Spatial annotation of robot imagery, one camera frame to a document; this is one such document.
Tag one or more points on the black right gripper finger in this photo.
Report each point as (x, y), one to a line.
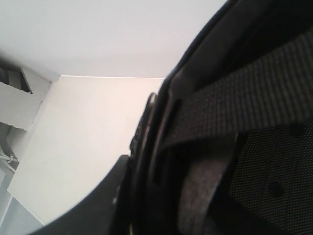
(105, 211)

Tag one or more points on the black helmet with tinted visor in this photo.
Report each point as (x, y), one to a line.
(227, 148)

